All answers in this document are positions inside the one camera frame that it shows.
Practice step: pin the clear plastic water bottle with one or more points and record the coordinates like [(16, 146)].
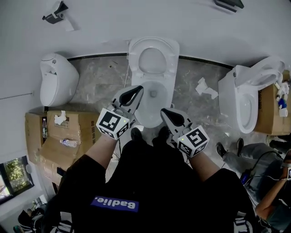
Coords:
[(69, 143)]

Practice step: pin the crumpled white tissue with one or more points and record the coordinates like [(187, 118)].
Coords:
[(59, 118)]

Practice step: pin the hanging white paper sheet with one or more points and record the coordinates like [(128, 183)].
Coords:
[(68, 23)]

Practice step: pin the black battery pack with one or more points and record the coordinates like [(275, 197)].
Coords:
[(244, 178)]

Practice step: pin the person's left forearm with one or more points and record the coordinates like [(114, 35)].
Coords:
[(102, 148)]

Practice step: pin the pile of dark equipment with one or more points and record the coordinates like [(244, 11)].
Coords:
[(27, 218)]

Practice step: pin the white toilet bowl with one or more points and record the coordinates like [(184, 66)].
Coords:
[(154, 109)]

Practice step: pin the green label water bottle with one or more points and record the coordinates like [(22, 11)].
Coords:
[(44, 129)]

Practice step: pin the black wall shelf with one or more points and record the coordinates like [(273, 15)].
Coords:
[(228, 4)]

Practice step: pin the crumpled white paper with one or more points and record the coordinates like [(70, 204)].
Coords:
[(204, 88)]

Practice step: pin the large flattened cardboard box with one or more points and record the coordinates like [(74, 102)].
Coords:
[(79, 123)]

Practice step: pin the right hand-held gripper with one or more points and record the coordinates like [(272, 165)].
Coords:
[(193, 141)]

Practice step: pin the white egg-shaped toilet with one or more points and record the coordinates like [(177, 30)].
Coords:
[(59, 84)]

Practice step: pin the blue white bottle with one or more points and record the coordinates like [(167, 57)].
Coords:
[(283, 107)]

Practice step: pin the black wall paper holder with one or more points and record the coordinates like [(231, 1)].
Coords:
[(53, 19)]

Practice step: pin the person's black shirt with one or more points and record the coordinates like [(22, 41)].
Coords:
[(79, 177)]

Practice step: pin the white toilet lid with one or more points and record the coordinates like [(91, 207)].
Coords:
[(152, 60)]

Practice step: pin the white button-top toilet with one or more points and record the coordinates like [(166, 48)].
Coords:
[(229, 97)]

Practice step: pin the person's left black shoe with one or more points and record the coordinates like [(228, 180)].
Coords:
[(136, 134)]

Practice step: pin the person's right forearm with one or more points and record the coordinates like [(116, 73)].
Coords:
[(202, 166)]

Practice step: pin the brown cardboard box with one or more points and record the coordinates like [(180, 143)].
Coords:
[(270, 113)]

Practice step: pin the black framed window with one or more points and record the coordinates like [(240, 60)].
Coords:
[(16, 175)]

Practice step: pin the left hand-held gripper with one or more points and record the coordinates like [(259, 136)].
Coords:
[(112, 123)]

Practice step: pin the person's black trousers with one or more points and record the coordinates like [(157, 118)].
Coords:
[(141, 154)]

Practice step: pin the white toilet seat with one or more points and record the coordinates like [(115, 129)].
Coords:
[(134, 59)]

